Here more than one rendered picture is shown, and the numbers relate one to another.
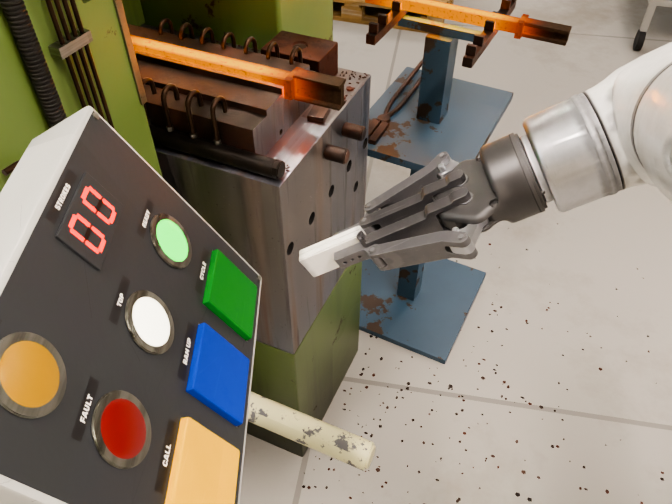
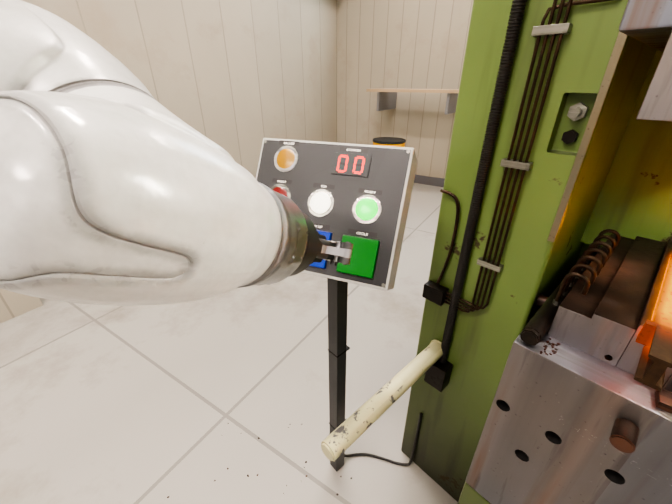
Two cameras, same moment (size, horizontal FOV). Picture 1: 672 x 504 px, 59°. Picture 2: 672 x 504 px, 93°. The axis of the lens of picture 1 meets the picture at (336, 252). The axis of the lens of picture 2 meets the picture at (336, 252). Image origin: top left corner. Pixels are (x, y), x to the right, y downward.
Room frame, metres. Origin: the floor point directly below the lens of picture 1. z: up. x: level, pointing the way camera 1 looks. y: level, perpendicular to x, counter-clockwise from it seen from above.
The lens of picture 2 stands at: (0.59, -0.41, 1.31)
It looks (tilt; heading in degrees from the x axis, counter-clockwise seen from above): 28 degrees down; 113
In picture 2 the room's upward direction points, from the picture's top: straight up
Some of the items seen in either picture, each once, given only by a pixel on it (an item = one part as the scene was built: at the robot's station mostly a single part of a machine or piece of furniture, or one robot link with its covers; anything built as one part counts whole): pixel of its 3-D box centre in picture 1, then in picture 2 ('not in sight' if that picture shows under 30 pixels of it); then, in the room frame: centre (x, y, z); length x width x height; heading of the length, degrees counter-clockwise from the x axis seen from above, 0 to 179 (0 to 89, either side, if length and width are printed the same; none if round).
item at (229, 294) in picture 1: (228, 295); (358, 256); (0.42, 0.12, 1.01); 0.07 x 0.05 x 0.07; 1
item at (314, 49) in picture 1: (300, 61); not in sight; (1.05, 0.07, 0.95); 0.12 x 0.09 x 0.07; 66
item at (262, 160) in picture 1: (173, 139); (564, 291); (0.82, 0.27, 0.93); 0.40 x 0.03 x 0.03; 66
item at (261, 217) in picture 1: (212, 182); (626, 400); (1.00, 0.26, 0.69); 0.56 x 0.38 x 0.45; 66
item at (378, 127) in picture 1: (412, 81); not in sight; (1.43, -0.20, 0.69); 0.60 x 0.04 x 0.01; 154
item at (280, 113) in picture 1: (178, 84); (648, 292); (0.95, 0.28, 0.96); 0.42 x 0.20 x 0.09; 66
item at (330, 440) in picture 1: (247, 405); (391, 391); (0.51, 0.15, 0.62); 0.44 x 0.05 x 0.05; 66
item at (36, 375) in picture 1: (29, 374); (285, 158); (0.22, 0.20, 1.16); 0.05 x 0.03 x 0.04; 156
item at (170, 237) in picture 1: (171, 240); (366, 209); (0.42, 0.16, 1.09); 0.05 x 0.03 x 0.04; 156
